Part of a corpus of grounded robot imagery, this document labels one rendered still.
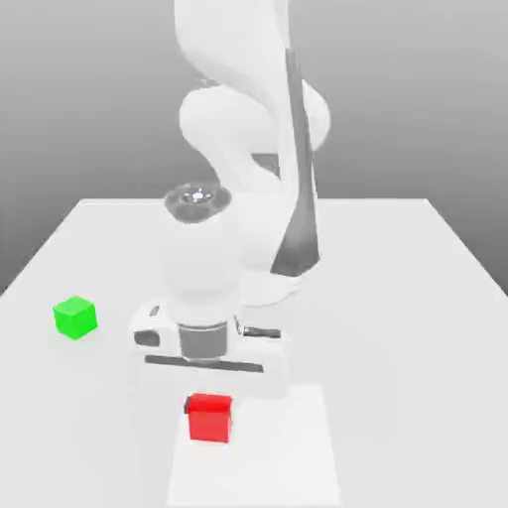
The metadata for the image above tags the small green cube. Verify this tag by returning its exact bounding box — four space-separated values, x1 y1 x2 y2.
52 295 99 341

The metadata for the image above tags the small red cube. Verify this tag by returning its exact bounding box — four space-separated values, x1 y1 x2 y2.
184 392 234 445

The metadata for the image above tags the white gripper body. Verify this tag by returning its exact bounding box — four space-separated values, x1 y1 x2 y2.
134 341 293 400

